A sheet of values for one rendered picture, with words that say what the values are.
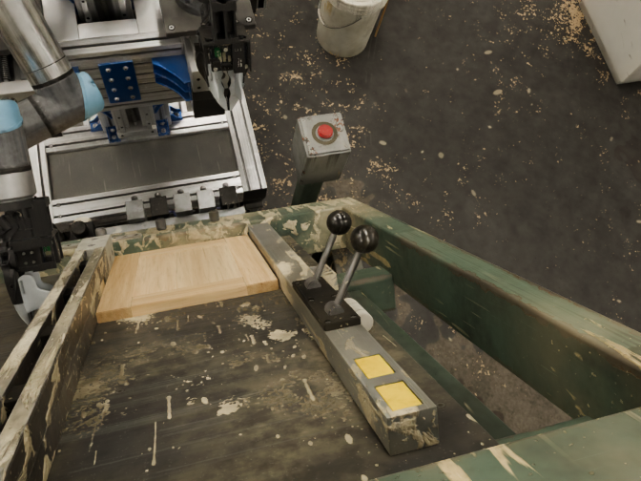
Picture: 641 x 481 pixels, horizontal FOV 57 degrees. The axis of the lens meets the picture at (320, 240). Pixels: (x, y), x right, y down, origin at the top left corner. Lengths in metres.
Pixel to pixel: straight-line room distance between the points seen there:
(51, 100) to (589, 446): 0.96
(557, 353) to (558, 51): 2.70
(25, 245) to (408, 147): 1.96
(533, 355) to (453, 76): 2.31
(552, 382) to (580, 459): 0.36
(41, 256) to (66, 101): 0.27
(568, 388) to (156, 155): 1.85
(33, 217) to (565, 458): 0.86
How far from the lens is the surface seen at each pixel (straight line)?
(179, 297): 1.05
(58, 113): 1.13
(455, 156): 2.76
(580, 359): 0.71
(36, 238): 1.04
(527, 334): 0.79
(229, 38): 0.94
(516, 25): 3.33
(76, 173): 2.33
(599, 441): 0.43
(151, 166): 2.30
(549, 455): 0.41
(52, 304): 0.97
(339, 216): 0.87
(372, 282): 1.18
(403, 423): 0.57
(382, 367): 0.65
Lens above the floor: 2.25
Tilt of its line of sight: 68 degrees down
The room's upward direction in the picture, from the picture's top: 24 degrees clockwise
